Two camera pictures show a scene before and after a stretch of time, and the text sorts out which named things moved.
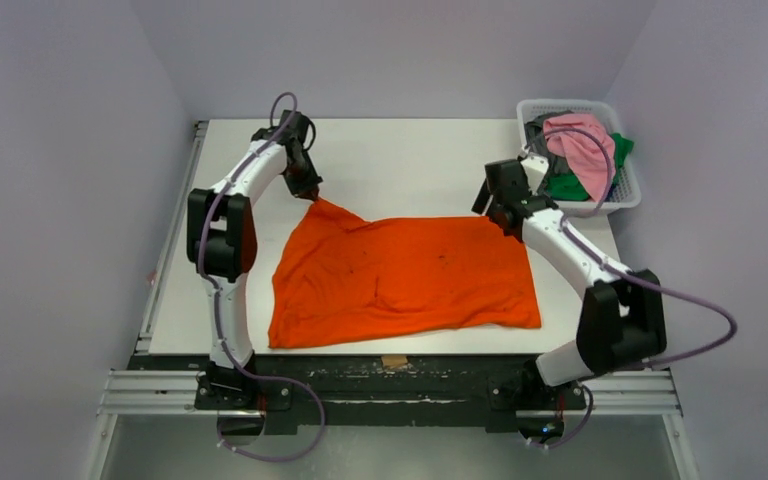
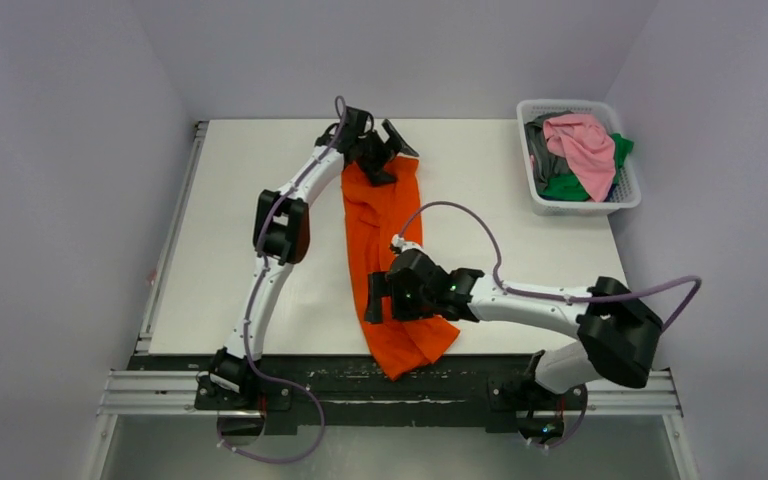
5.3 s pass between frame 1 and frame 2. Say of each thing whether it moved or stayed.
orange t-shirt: moved
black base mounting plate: stayed
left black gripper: moved
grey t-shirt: stayed
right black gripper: moved
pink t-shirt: stayed
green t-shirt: stayed
